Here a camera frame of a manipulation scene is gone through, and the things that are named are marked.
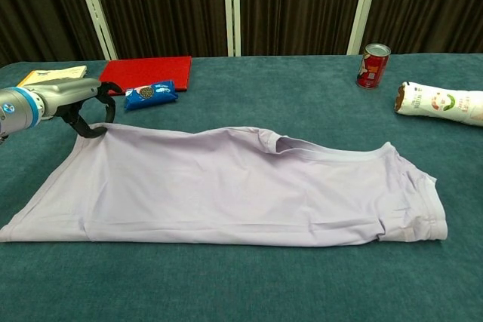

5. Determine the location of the dark pleated curtain panel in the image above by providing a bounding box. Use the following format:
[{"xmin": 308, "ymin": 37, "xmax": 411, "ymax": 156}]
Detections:
[
  {"xmin": 85, "ymin": 0, "xmax": 231, "ymax": 60},
  {"xmin": 239, "ymin": 0, "xmax": 369, "ymax": 57},
  {"xmin": 0, "ymin": 0, "xmax": 109, "ymax": 69},
  {"xmin": 361, "ymin": 0, "xmax": 483, "ymax": 55}
]

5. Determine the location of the white snack tube package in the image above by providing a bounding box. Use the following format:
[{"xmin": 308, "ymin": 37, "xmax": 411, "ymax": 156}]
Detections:
[{"xmin": 393, "ymin": 81, "xmax": 483, "ymax": 127}]

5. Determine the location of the red flat board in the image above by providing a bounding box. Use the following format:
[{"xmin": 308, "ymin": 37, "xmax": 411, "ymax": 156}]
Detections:
[{"xmin": 98, "ymin": 55, "xmax": 192, "ymax": 93}]

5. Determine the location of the yellow-spined paper notebook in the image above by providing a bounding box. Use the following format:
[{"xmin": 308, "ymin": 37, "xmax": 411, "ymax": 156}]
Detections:
[{"xmin": 17, "ymin": 65, "xmax": 88, "ymax": 87}]

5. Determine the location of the red tin can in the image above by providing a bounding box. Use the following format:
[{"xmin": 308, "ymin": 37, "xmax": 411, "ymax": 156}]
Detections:
[{"xmin": 356, "ymin": 43, "xmax": 392, "ymax": 90}]

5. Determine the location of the blue cookie packet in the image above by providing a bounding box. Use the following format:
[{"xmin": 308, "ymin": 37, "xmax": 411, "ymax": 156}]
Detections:
[{"xmin": 123, "ymin": 79, "xmax": 178, "ymax": 112}]

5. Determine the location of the teal felt table cover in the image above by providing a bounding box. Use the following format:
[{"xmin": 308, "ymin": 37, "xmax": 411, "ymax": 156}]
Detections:
[{"xmin": 0, "ymin": 53, "xmax": 483, "ymax": 322}]

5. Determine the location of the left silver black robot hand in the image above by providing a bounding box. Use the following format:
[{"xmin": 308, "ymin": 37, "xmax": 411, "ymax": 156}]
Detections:
[{"xmin": 32, "ymin": 77, "xmax": 124, "ymax": 139}]

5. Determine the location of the lavender t-shirt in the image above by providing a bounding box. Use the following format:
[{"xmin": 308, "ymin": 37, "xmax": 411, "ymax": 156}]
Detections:
[{"xmin": 0, "ymin": 122, "xmax": 451, "ymax": 248}]

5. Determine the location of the white screen frame post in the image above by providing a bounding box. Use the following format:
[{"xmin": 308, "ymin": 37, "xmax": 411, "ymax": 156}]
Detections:
[
  {"xmin": 222, "ymin": 0, "xmax": 242, "ymax": 57},
  {"xmin": 71, "ymin": 0, "xmax": 118, "ymax": 61},
  {"xmin": 346, "ymin": 0, "xmax": 383, "ymax": 56}
]

